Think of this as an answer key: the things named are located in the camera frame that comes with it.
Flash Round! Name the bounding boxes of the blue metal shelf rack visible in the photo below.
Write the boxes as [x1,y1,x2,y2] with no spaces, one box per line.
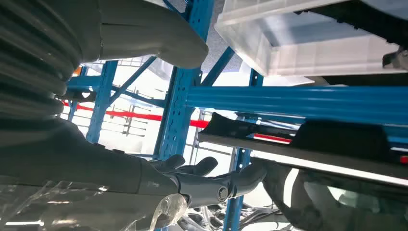
[65,57,166,144]
[153,0,408,231]

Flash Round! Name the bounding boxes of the black curved strip part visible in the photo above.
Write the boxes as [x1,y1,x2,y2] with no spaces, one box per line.
[294,0,408,47]

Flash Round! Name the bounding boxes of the red barrier tape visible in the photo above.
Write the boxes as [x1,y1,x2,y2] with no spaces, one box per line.
[62,100,408,165]

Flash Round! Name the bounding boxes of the white translucent plastic bin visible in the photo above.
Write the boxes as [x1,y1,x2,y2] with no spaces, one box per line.
[214,0,408,77]

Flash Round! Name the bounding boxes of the white car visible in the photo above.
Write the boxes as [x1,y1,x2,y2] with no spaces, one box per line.
[255,156,408,231]

